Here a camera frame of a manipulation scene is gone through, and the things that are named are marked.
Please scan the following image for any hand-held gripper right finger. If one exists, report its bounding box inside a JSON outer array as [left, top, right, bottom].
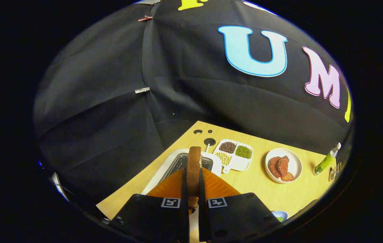
[[198, 167, 281, 243]]

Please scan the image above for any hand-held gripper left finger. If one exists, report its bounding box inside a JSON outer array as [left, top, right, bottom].
[[109, 167, 190, 243]]

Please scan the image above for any toasted bread slice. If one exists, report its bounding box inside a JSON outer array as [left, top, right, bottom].
[[186, 146, 202, 208]]

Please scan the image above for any white toaster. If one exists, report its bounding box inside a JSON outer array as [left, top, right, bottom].
[[141, 149, 223, 195]]

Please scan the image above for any pile of pale beans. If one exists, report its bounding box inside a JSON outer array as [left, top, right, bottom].
[[215, 152, 231, 166]]

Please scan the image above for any white divided dish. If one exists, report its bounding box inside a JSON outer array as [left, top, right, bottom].
[[213, 139, 254, 174]]

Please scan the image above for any pile of brown beans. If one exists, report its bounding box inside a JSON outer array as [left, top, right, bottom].
[[219, 141, 237, 154]]

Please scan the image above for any pile of green beans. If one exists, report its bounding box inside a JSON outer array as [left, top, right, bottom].
[[235, 145, 252, 159]]

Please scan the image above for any blue plate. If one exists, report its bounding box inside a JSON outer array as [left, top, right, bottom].
[[272, 211, 289, 223]]

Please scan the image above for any brown cooked meat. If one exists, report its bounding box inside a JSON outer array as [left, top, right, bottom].
[[268, 156, 295, 182]]

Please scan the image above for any white oval plate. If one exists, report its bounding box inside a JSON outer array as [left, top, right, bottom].
[[265, 147, 302, 184]]

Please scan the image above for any black backdrop cloth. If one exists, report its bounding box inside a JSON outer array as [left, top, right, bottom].
[[33, 0, 354, 206]]

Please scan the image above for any green label drink bottle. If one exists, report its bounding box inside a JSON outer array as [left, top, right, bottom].
[[313, 142, 342, 177]]

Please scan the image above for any metal wire rack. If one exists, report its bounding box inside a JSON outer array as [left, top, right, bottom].
[[328, 163, 342, 182]]

